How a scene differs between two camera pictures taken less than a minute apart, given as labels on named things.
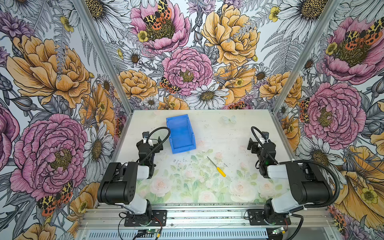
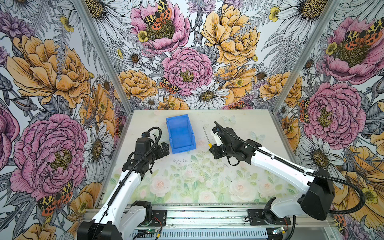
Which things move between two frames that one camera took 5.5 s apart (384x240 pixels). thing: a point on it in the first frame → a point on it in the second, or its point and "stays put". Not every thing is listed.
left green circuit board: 152,230 stays put
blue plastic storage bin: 181,137 stays put
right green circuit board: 276,231 stays put
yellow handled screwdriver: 220,170 → 210,144
